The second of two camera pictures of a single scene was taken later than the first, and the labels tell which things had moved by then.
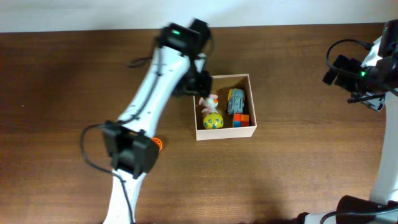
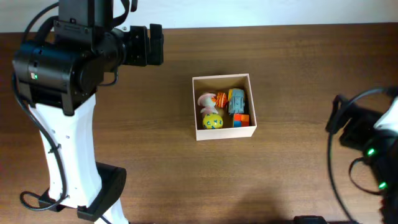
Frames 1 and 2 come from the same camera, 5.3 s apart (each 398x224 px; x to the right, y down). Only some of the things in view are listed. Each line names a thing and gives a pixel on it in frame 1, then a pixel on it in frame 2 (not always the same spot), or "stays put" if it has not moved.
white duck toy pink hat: (209, 104) stays put
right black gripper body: (350, 81) to (360, 124)
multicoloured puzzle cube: (240, 120) stays put
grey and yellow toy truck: (236, 98) stays put
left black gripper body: (195, 83) to (136, 49)
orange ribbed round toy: (159, 142) to (221, 99)
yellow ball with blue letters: (212, 121) stays put
